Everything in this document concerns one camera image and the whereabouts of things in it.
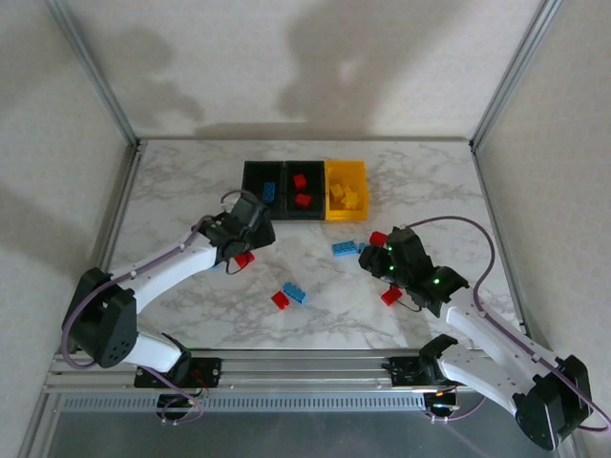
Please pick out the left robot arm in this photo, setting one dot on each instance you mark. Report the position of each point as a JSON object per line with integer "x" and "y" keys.
{"x": 162, "y": 272}

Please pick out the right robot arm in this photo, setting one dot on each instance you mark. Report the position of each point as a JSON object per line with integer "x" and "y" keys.
{"x": 477, "y": 324}

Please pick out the thin aluminium table rail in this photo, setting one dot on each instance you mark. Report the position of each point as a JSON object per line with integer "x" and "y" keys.
{"x": 305, "y": 139}

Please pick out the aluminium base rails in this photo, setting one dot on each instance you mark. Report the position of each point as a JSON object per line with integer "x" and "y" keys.
{"x": 305, "y": 372}

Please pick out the long blue lego brick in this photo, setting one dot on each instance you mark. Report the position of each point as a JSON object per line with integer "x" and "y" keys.
{"x": 295, "y": 292}

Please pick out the grey metal panel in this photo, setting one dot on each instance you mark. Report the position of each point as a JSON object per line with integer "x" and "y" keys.
{"x": 286, "y": 436}

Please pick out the yellow plastic container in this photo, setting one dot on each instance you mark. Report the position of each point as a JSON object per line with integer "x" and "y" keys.
{"x": 358, "y": 172}

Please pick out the yellow lego brick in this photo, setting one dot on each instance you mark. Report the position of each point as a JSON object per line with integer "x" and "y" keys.
{"x": 337, "y": 191}
{"x": 352, "y": 199}

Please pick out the light blue lego plate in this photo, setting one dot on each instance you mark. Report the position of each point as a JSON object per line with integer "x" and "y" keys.
{"x": 344, "y": 248}

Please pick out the black plastic container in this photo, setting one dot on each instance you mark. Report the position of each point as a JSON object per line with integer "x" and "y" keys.
{"x": 315, "y": 191}
{"x": 253, "y": 176}

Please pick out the aluminium frame post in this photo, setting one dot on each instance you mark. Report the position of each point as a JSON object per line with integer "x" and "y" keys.
{"x": 515, "y": 71}
{"x": 94, "y": 71}

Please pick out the red lego brick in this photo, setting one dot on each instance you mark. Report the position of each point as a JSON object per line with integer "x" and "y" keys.
{"x": 280, "y": 300}
{"x": 378, "y": 237}
{"x": 300, "y": 181}
{"x": 391, "y": 296}
{"x": 302, "y": 200}
{"x": 246, "y": 260}

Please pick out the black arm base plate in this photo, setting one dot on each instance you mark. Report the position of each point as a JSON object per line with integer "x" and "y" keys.
{"x": 406, "y": 372}
{"x": 205, "y": 369}

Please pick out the aluminium side rail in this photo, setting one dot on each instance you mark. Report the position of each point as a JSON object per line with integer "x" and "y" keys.
{"x": 501, "y": 238}
{"x": 120, "y": 210}

